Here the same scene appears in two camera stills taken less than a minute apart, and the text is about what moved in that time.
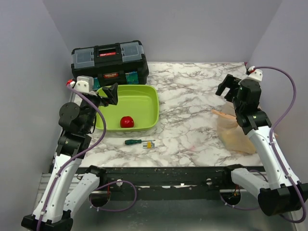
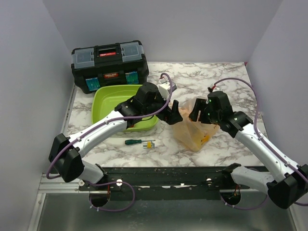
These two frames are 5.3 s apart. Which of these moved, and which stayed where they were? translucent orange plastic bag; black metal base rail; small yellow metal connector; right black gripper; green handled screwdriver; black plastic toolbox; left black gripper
Moved: translucent orange plastic bag; right black gripper; left black gripper
Stayed: small yellow metal connector; black metal base rail; green handled screwdriver; black plastic toolbox
